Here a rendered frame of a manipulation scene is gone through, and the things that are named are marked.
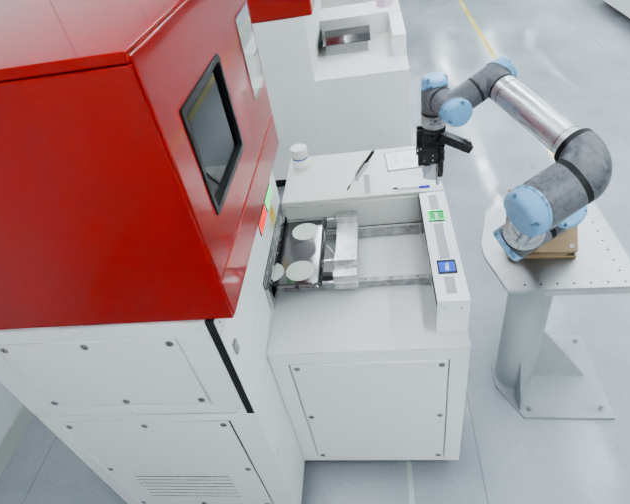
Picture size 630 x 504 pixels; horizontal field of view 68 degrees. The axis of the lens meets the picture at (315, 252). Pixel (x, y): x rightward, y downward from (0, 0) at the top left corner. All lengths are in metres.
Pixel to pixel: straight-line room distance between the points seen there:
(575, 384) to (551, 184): 1.49
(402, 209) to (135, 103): 1.25
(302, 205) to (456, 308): 0.75
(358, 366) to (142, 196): 0.91
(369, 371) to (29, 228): 1.03
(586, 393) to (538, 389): 0.19
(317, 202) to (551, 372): 1.34
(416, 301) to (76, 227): 1.04
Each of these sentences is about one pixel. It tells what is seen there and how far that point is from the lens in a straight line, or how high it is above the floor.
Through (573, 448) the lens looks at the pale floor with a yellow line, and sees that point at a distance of 2.32.
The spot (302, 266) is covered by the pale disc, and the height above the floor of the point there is 0.90.
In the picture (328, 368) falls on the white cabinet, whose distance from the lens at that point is 1.55.
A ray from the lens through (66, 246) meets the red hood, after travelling 1.07.
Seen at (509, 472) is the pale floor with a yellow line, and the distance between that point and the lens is 2.22.
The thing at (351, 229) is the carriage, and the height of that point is 0.88.
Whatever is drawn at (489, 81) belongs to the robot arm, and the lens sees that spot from 1.37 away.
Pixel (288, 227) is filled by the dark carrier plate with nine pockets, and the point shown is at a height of 0.90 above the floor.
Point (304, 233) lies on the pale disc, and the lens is 1.78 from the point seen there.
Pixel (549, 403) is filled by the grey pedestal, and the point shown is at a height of 0.01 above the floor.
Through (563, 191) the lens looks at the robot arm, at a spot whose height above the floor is 1.38.
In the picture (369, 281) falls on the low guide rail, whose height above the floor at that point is 0.85.
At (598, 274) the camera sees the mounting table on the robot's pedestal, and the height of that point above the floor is 0.82.
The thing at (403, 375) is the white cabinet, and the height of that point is 0.69.
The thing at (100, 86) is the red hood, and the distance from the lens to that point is 0.82.
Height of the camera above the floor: 2.00
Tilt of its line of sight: 41 degrees down
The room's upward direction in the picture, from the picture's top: 12 degrees counter-clockwise
